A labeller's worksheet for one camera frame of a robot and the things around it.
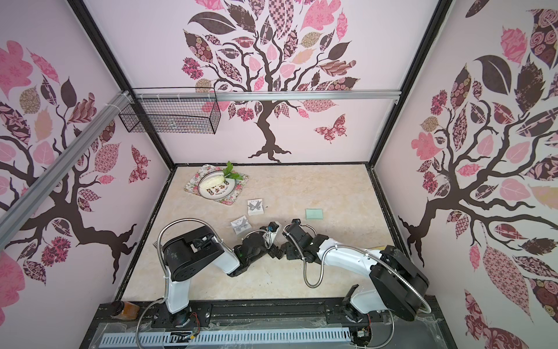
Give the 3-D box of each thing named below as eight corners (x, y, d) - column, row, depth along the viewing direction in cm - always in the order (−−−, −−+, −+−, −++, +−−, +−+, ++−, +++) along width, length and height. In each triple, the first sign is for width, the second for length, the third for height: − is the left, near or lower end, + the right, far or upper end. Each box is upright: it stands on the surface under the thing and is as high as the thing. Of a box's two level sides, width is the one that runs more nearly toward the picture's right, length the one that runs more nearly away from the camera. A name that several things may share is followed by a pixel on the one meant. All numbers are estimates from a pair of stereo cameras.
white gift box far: (247, 215, 101) (246, 211, 98) (248, 202, 106) (247, 198, 103) (263, 215, 101) (262, 211, 98) (264, 202, 106) (263, 198, 103)
